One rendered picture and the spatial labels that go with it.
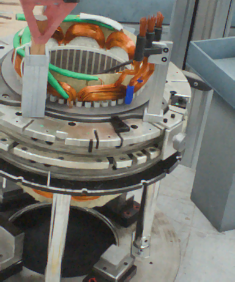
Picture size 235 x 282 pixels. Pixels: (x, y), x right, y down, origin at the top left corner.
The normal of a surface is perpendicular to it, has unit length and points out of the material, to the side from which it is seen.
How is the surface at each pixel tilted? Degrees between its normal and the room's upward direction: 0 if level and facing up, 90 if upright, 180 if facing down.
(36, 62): 90
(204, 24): 90
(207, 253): 0
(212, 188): 90
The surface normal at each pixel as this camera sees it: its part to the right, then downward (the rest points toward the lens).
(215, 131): -0.89, 0.14
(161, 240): 0.13, -0.84
